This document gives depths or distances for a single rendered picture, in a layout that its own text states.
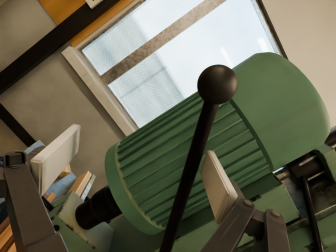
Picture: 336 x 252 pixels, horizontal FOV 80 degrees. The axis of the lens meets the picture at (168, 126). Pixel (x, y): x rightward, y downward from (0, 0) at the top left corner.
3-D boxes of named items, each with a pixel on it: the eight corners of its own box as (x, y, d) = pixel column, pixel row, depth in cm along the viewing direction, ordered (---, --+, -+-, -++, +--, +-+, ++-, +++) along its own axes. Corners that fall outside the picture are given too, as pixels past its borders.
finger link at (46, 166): (40, 199, 14) (29, 197, 14) (78, 151, 21) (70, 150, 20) (41, 161, 13) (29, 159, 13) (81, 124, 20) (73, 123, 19)
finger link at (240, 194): (244, 221, 13) (285, 227, 14) (221, 176, 18) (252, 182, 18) (236, 238, 14) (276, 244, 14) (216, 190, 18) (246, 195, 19)
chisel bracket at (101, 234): (42, 208, 43) (72, 189, 42) (87, 246, 47) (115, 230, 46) (20, 238, 36) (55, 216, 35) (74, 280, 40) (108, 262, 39)
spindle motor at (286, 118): (114, 133, 43) (244, 48, 38) (160, 189, 49) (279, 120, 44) (87, 184, 27) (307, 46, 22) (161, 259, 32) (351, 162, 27)
